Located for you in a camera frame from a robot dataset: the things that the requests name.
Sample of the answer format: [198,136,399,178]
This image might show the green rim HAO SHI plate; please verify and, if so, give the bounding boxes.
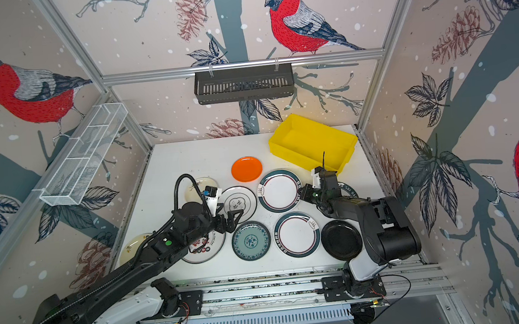
[338,182,358,198]

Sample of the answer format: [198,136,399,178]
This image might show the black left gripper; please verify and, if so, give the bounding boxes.
[183,200,247,248]

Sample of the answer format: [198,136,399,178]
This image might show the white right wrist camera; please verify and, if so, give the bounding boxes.
[312,166,325,189]

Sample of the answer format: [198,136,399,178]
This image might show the black hanging wall basket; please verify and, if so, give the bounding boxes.
[194,64,295,105]

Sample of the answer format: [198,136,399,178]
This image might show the orange plastic plate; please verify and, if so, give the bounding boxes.
[231,156,263,183]

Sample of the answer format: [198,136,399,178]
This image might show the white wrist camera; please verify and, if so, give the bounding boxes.
[203,186,223,216]
[312,166,325,189]

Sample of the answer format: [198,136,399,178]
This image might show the yellow plastic bin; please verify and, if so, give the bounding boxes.
[268,114,358,174]

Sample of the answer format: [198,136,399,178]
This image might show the green red rim plate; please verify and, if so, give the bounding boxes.
[257,169,302,214]
[274,212,321,258]

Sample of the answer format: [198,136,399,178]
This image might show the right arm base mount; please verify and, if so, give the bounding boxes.
[320,272,386,302]

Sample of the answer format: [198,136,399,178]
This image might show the cream yellow plate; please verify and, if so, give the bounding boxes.
[118,233,152,266]

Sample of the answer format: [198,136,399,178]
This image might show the cream small floral plate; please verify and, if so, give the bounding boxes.
[182,175,221,206]

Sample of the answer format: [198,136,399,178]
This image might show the white plate green cloud outline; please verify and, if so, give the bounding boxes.
[219,186,258,223]

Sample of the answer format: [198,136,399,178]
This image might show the white plate red characters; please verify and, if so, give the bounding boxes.
[182,231,226,264]

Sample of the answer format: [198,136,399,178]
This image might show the teal patterned plate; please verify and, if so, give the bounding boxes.
[232,221,271,262]

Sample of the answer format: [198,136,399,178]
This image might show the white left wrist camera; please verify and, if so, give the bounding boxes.
[203,186,223,216]

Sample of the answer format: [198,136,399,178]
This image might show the black round plate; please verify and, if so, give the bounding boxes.
[321,220,363,261]

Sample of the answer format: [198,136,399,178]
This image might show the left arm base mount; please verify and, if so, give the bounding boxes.
[151,278,204,318]

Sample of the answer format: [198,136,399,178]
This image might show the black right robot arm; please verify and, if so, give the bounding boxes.
[299,184,422,302]

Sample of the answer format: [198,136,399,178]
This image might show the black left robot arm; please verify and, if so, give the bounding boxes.
[33,186,242,324]

